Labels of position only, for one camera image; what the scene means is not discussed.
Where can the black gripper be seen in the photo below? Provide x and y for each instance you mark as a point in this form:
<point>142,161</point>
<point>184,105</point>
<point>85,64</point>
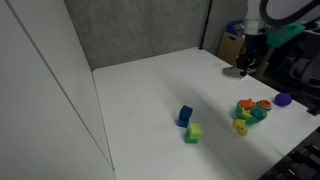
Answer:
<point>255,49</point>

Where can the yellow toy animal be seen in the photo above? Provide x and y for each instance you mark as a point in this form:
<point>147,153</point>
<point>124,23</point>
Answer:
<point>240,127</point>

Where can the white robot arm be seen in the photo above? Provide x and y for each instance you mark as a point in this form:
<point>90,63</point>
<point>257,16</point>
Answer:
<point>253,23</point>

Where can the orange toy animal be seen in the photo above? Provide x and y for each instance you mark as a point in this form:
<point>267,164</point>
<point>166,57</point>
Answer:
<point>247,104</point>

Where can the rainbow stacking cup toy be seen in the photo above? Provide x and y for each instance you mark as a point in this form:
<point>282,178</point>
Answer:
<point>265,104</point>

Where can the small yellow toy piece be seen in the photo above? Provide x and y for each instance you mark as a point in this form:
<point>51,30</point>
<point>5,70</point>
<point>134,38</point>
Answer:
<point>246,113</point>

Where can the green bowl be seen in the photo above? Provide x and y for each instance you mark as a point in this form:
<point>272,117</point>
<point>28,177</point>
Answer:
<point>249,121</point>

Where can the blue toy animal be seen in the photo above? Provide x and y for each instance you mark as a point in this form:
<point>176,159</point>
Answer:
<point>258,114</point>

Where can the teal plastic bin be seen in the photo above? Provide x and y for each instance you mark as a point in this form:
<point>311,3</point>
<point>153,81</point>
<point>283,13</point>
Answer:
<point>280,36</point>

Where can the cardboard box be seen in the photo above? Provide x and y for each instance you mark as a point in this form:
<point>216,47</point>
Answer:
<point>230,47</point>

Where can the grey metal mounting plate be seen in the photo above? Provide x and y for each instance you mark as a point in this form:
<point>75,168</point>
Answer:
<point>233,72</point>

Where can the purple ridged ball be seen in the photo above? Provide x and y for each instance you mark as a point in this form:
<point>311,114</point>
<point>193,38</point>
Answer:
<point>283,99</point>

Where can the black vertical pole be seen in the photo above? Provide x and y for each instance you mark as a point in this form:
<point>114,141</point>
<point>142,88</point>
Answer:
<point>206,22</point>

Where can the blue stacked blocks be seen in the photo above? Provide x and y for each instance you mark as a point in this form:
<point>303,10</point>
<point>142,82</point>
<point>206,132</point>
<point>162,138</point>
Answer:
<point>184,116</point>

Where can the green stacked blocks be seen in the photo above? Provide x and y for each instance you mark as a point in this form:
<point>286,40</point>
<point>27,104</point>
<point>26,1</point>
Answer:
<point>194,133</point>

